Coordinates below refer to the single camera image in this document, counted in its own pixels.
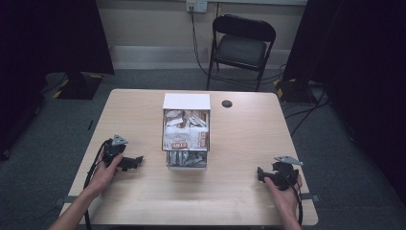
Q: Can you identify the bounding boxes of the pile of silver packets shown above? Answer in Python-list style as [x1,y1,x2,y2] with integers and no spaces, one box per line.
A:
[168,150,207,168]

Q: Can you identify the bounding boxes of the grey table strap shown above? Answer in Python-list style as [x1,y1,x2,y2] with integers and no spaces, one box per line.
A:
[300,193,321,203]
[53,195,72,206]

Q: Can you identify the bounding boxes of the person's right hand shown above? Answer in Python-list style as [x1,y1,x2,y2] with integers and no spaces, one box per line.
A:
[263,173,304,220]

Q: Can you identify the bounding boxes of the white box of snack packets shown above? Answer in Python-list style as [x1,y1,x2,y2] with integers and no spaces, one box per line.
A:
[162,92,213,152]

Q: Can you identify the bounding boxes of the pile of white brown packets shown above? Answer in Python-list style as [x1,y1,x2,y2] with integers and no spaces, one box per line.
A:
[164,109,210,150]

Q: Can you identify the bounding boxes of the black curtain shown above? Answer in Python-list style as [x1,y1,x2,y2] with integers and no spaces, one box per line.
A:
[282,0,406,205]
[0,0,116,161]

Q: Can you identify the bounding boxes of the black folding chair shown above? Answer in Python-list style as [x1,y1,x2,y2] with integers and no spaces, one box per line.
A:
[206,13,278,93]

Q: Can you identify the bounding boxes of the small clear drawer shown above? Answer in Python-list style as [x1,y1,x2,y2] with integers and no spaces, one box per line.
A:
[166,149,209,171]

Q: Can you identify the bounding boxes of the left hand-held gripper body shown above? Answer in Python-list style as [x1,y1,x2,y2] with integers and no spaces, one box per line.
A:
[102,133,129,168]

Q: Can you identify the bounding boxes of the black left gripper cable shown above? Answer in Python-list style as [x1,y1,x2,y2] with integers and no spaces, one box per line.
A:
[82,139,113,230]

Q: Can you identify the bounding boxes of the large clear drawer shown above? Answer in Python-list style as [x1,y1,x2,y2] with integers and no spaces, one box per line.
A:
[161,108,212,152]

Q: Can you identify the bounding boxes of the black floor cables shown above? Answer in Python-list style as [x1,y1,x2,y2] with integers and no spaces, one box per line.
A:
[281,85,331,138]

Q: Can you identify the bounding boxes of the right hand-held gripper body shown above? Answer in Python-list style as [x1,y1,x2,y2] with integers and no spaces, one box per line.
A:
[270,155,305,192]

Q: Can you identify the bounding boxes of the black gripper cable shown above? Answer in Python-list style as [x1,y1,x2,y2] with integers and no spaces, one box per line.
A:
[285,175,305,226]
[82,139,113,230]

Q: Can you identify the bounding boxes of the black stand base striped tape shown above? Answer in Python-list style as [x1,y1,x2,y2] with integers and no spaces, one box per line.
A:
[52,72,105,101]
[272,78,325,104]

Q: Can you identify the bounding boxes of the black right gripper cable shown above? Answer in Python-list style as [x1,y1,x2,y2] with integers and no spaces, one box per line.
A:
[285,175,305,226]

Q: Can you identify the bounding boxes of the person's left hand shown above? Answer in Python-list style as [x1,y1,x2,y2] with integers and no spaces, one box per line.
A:
[86,149,124,196]

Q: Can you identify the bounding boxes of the white wall socket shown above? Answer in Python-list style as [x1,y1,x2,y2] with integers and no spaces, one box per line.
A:
[186,0,209,14]

